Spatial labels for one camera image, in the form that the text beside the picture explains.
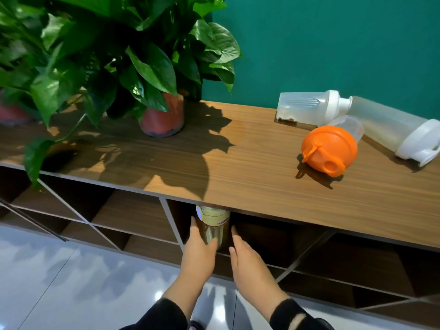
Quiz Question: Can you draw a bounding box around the person's right forearm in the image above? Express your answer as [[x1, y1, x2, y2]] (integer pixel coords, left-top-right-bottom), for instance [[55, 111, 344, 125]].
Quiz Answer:
[[256, 290, 336, 330]]

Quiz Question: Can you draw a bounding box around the person's right hand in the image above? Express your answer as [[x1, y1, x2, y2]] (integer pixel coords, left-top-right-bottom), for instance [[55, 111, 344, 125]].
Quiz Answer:
[[228, 225, 286, 306]]

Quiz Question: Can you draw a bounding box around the wooden cabinet with slanted dividers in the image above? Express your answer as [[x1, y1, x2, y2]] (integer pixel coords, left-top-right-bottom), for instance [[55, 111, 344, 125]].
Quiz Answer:
[[0, 163, 440, 330]]

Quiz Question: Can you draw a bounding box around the green potted plant red pot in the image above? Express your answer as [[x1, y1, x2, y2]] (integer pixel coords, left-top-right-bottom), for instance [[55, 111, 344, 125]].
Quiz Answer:
[[0, 0, 87, 127], [24, 0, 241, 184]]

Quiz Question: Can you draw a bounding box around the large white-lid shaker bottle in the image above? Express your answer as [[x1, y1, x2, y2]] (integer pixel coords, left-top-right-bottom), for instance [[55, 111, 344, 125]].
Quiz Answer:
[[347, 96, 440, 168]]

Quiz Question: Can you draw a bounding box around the small white-lid clear bottle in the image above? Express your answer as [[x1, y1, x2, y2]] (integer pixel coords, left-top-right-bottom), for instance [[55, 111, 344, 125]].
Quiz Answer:
[[276, 89, 353, 127]]

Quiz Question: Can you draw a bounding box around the yellow-green translucent bottle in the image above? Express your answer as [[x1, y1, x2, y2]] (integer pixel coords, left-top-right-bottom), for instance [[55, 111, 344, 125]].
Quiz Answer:
[[196, 205, 231, 251]]

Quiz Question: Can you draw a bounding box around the person's left hand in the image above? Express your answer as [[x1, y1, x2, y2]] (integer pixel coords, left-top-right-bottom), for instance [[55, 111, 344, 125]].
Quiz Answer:
[[178, 216, 219, 289]]

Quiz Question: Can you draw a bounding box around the orange-lid shaker bottle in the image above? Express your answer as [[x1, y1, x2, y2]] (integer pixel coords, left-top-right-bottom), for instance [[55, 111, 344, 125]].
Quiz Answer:
[[301, 115, 364, 178]]

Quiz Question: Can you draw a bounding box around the person's left forearm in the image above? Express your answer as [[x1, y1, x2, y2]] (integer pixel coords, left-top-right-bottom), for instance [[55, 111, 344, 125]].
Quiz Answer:
[[118, 280, 207, 330]]

